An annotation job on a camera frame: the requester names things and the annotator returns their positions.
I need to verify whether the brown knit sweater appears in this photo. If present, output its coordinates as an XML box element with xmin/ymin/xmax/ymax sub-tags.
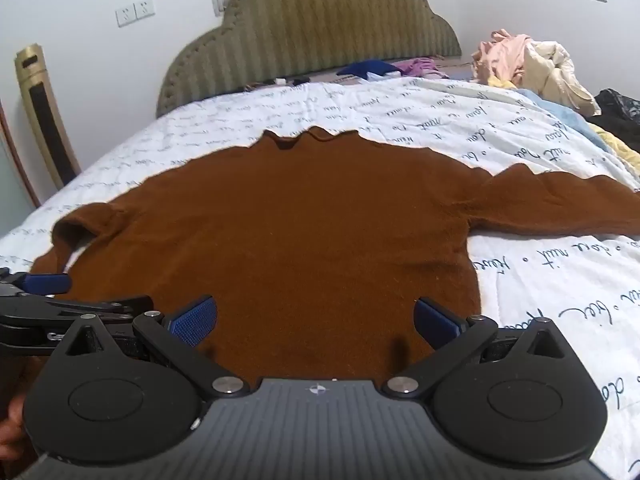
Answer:
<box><xmin>32</xmin><ymin>127</ymin><xmax>640</xmax><ymax>386</ymax></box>

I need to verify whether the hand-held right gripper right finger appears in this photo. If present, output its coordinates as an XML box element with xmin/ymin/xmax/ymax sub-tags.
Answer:
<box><xmin>381</xmin><ymin>296</ymin><xmax>577</xmax><ymax>398</ymax></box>

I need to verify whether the purple garment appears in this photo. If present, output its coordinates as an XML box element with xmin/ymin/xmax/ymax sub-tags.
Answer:
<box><xmin>397</xmin><ymin>57</ymin><xmax>452</xmax><ymax>80</ymax></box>

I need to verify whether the black garment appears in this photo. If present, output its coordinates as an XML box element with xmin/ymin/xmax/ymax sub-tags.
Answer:
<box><xmin>592</xmin><ymin>88</ymin><xmax>640</xmax><ymax>154</ymax></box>

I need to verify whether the brown wooden board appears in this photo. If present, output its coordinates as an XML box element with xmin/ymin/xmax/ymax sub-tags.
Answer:
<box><xmin>0</xmin><ymin>100</ymin><xmax>42</xmax><ymax>211</ymax></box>

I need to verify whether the pink garment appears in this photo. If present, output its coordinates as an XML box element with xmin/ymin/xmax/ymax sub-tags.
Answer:
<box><xmin>472</xmin><ymin>29</ymin><xmax>534</xmax><ymax>86</ymax></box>

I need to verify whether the light blue cloth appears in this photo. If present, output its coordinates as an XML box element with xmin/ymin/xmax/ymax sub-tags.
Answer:
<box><xmin>520</xmin><ymin>87</ymin><xmax>615</xmax><ymax>154</ymax></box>

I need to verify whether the white script-printed quilt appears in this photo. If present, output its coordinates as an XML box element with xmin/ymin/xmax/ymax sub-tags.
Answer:
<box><xmin>0</xmin><ymin>77</ymin><xmax>640</xmax><ymax>480</ymax></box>

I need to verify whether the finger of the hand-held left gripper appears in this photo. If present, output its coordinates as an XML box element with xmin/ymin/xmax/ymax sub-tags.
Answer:
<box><xmin>10</xmin><ymin>295</ymin><xmax>154</xmax><ymax>322</ymax></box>
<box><xmin>0</xmin><ymin>269</ymin><xmax>72</xmax><ymax>297</ymax></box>

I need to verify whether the gold tower fan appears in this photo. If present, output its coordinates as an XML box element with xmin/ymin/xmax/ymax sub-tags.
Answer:
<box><xmin>14</xmin><ymin>44</ymin><xmax>82</xmax><ymax>192</ymax></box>

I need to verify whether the yellow cloth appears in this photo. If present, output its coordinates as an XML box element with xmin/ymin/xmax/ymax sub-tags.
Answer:
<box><xmin>596</xmin><ymin>127</ymin><xmax>640</xmax><ymax>177</ymax></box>

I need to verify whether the cream puffy jacket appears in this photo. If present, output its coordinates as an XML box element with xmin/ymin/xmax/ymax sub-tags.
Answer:
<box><xmin>515</xmin><ymin>40</ymin><xmax>602</xmax><ymax>117</ymax></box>

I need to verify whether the person's left hand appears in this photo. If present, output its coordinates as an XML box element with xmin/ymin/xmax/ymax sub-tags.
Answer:
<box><xmin>0</xmin><ymin>394</ymin><xmax>27</xmax><ymax>461</ymax></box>

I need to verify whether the olive padded headboard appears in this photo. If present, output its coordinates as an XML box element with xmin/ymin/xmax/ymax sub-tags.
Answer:
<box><xmin>156</xmin><ymin>0</ymin><xmax>462</xmax><ymax>119</ymax></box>

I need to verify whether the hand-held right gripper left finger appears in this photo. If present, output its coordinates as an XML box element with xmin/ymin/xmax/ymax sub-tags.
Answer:
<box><xmin>62</xmin><ymin>295</ymin><xmax>250</xmax><ymax>402</ymax></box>

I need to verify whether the navy blue garment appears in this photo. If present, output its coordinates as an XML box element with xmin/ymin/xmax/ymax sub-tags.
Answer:
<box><xmin>336</xmin><ymin>59</ymin><xmax>402</xmax><ymax>81</ymax></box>

